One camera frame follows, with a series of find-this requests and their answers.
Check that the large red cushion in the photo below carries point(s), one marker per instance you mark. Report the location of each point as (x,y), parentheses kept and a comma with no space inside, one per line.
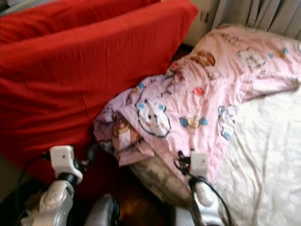
(56,94)

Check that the silver robot left leg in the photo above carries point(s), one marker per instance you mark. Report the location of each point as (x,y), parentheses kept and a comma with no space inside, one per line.
(101,214)

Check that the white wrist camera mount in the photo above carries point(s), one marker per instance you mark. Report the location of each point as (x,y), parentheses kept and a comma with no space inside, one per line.
(62,159)
(198,164)

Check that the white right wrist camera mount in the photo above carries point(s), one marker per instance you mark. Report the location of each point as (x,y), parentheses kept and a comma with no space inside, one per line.
(198,164)

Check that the pink cartoon print blanket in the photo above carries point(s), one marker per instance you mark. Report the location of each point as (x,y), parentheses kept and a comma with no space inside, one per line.
(202,84)

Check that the silver robot right leg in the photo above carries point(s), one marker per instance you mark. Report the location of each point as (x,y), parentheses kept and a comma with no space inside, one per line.
(181,219)

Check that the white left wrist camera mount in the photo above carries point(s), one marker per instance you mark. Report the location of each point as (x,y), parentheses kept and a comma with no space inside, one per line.
(62,159)

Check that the black round trash bin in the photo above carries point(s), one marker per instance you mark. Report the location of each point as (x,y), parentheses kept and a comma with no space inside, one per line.
(11,212)

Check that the small wall socket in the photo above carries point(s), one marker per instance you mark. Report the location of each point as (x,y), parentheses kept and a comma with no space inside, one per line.
(206,16)

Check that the silver robot leg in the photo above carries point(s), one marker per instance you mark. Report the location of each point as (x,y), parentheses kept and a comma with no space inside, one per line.
(101,214)
(181,219)

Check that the grey pleated curtain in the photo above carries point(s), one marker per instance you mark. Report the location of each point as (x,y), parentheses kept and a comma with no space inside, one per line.
(254,14)

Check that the thin red cushion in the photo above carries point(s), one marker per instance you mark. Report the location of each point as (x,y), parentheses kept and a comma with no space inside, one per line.
(66,19)

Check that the beige floral bed cover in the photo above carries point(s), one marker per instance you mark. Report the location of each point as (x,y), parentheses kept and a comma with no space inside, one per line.
(263,160)

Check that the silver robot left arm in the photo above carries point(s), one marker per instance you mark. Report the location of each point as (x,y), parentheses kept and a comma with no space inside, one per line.
(51,202)

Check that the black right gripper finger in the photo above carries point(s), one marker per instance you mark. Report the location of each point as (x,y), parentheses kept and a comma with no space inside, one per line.
(178,154)

